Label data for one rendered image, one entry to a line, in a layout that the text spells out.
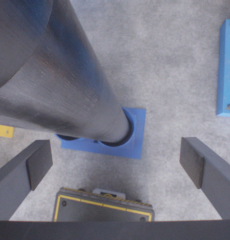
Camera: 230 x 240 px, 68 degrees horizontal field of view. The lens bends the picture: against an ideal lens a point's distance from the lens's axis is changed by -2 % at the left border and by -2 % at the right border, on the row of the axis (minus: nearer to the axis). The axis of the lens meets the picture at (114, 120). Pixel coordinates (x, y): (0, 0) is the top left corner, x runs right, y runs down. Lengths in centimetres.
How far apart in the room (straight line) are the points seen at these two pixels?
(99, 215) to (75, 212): 17
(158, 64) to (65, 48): 154
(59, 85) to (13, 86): 6
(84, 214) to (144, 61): 137
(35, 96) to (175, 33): 176
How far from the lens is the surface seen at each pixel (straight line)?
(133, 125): 118
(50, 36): 18
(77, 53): 23
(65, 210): 139
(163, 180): 157
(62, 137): 130
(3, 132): 203
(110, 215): 131
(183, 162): 17
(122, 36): 188
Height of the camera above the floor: 153
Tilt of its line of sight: 78 degrees down
